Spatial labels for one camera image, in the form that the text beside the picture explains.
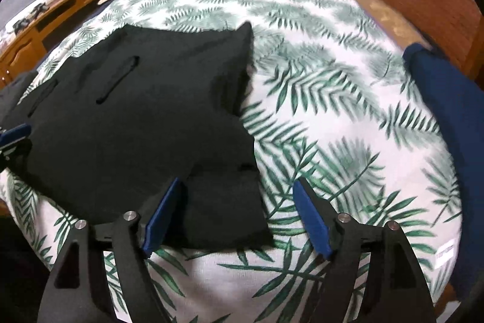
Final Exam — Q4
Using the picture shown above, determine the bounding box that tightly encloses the dark grey cloth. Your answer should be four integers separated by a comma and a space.
0, 71, 40, 127

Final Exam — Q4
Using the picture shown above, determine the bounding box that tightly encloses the leaf print bed sheet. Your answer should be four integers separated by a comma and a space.
0, 0, 464, 323

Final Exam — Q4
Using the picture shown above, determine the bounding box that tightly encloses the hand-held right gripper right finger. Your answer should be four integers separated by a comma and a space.
293, 179, 437, 323

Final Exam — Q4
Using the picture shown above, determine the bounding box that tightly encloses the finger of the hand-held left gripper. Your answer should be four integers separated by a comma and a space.
0, 124, 33, 172

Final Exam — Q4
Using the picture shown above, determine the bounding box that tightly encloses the wooden desk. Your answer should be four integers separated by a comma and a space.
0, 0, 108, 89

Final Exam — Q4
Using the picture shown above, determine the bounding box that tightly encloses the black coat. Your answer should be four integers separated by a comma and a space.
8, 21, 275, 250

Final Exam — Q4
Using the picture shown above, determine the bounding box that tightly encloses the black desk device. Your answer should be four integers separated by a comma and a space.
11, 1, 50, 32

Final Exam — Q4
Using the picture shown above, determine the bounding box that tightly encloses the navy bed cover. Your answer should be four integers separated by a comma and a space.
403, 42, 484, 305

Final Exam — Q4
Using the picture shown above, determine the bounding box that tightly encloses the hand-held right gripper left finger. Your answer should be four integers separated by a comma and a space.
38, 177, 188, 323

